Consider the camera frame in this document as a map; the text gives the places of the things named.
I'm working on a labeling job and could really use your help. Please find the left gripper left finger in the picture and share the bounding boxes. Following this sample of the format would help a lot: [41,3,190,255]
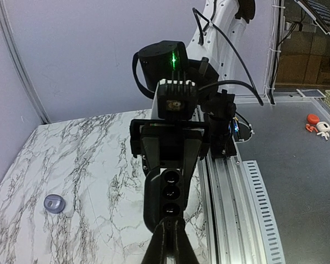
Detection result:
[141,218,167,264]

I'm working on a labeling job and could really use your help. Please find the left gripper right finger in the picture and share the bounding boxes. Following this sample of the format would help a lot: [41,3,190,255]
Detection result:
[173,217,199,264]

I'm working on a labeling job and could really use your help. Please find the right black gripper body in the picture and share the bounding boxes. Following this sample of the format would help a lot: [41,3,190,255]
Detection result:
[129,40,219,163]

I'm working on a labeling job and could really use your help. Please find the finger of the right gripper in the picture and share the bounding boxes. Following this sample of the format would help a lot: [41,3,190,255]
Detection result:
[141,126,165,177]
[183,130,202,190]

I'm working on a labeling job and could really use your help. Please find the black earbud charging case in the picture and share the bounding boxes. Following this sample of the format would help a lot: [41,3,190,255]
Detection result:
[143,168,185,233]

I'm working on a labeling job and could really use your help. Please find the purple earbud charging case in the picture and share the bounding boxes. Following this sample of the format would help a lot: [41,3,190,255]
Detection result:
[43,194,65,214]

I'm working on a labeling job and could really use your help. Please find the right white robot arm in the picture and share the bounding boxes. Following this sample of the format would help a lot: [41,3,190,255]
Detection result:
[130,1,258,192]

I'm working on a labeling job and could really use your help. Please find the orange earbud case on bench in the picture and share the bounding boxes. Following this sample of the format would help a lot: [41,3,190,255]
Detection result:
[307,114,320,125]

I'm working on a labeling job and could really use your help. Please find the white earbuds on bench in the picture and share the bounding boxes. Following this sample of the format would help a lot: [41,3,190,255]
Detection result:
[305,122,330,140]

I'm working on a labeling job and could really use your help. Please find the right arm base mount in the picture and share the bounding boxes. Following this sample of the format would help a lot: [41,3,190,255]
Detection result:
[200,90,244,160]

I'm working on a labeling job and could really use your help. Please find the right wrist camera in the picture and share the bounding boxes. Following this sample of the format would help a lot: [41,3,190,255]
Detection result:
[151,71,199,121]

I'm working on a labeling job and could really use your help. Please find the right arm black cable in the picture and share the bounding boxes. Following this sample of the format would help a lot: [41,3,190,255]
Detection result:
[131,7,265,107]

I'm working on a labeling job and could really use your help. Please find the right aluminium corner post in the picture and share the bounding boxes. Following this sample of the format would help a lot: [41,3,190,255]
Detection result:
[0,0,51,124]

